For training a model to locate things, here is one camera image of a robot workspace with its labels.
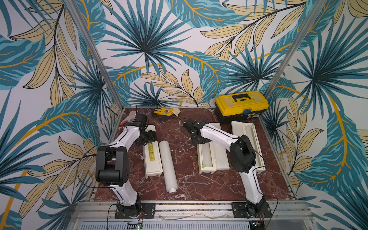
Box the white wrap dispenser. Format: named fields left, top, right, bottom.
left=143, top=125, right=163, bottom=179
left=197, top=142, right=217, bottom=174

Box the white dispenser base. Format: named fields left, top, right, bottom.
left=231, top=121, right=265, bottom=173

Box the plastic wrap roll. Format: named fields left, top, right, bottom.
left=201, top=143, right=213, bottom=169
left=159, top=140, right=178, bottom=194

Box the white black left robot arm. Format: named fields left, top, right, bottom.
left=95, top=114, right=157, bottom=213

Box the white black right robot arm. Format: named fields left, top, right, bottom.
left=183, top=119, right=268, bottom=217

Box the red white work glove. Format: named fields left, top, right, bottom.
left=120, top=111, right=136, bottom=126

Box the yellow black work glove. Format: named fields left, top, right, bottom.
left=152, top=107, right=181, bottom=117

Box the yellow black toolbox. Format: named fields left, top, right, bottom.
left=214, top=91, right=269, bottom=124

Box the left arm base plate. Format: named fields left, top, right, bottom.
left=115, top=203, right=156, bottom=219

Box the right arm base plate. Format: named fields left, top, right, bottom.
left=231, top=202, right=272, bottom=219

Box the aluminium front rail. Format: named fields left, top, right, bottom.
left=71, top=200, right=314, bottom=222

